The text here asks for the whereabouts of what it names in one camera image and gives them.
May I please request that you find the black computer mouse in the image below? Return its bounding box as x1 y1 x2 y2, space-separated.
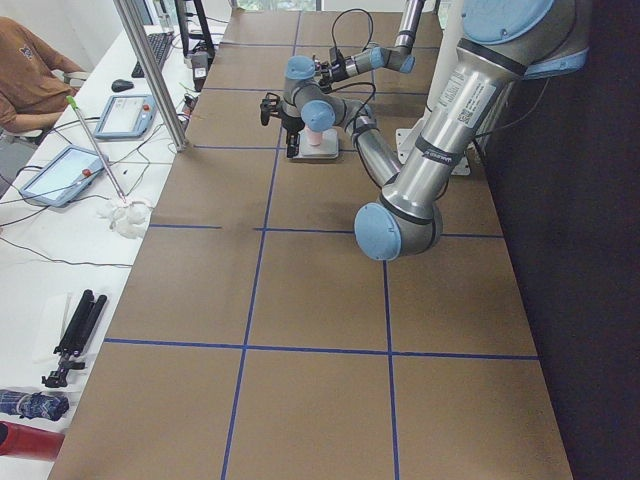
111 79 134 93

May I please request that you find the black power adapter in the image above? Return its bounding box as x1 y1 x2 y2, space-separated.
190 51 209 92

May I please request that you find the metal stick green tip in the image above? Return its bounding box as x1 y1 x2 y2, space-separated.
66 95 127 206

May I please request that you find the white crumpled cloth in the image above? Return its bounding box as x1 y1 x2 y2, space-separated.
97 198 153 239

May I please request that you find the black monitor stand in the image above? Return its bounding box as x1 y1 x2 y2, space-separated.
174 0 217 64

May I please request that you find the aluminium frame post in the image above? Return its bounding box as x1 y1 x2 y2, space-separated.
114 0 187 152

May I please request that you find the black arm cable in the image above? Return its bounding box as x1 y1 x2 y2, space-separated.
324 82 381 141
331 8 375 54

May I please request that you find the near blue teach pendant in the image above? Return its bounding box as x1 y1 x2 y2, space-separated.
19 145 103 207

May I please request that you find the pink plastic cup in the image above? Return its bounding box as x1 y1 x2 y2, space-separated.
305 127 323 147

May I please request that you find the red bottle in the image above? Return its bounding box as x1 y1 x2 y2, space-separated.
1 421 65 461

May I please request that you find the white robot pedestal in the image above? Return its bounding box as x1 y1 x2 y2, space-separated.
395 0 474 177

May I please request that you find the digital kitchen scale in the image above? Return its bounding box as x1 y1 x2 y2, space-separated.
291 128 339 162

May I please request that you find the seated person brown shirt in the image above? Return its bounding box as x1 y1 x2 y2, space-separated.
1 17 83 134

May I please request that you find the black keyboard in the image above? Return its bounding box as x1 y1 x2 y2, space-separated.
131 33 173 78

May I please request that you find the far blue teach pendant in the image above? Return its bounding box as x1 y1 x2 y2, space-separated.
94 94 156 140

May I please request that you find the blue folded umbrella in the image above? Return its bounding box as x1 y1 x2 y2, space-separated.
1 389 70 421

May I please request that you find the blue teach pendant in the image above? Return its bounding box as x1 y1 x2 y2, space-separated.
19 145 103 207
94 94 156 140

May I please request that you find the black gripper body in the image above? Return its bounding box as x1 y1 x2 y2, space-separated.
313 46 356 93
260 92 303 134

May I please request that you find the black folded tripod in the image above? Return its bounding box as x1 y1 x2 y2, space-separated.
41 289 108 388

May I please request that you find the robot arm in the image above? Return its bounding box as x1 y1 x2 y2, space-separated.
313 0 425 93
260 1 592 261

